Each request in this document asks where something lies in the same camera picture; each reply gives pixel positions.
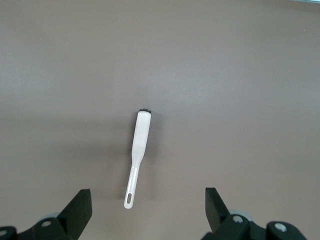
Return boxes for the beige hand brush black bristles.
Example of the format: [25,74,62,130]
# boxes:
[123,107,153,210]

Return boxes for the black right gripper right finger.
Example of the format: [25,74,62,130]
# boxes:
[202,187,308,240]

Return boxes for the brown table mat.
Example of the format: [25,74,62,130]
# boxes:
[0,0,320,240]

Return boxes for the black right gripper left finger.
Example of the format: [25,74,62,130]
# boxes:
[0,189,93,240]

